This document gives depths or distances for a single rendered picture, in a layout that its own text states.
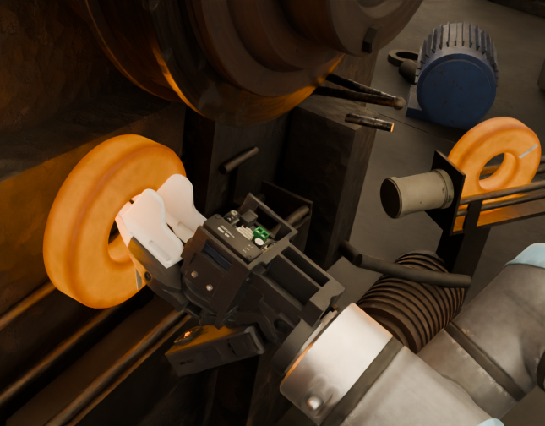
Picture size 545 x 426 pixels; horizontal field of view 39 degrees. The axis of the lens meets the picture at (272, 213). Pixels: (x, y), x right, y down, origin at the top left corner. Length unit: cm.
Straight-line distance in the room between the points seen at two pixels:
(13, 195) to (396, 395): 34
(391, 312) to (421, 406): 56
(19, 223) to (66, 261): 7
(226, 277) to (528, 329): 26
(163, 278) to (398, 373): 20
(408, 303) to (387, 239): 113
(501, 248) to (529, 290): 170
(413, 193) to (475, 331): 44
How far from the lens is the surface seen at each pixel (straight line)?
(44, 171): 68
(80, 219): 61
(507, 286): 69
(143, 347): 74
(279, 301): 58
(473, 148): 112
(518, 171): 120
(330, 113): 99
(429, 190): 111
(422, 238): 231
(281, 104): 77
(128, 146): 64
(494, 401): 69
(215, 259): 58
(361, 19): 65
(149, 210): 62
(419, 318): 114
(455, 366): 68
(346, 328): 57
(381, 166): 264
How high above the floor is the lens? 121
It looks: 32 degrees down
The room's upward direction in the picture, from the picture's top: 10 degrees clockwise
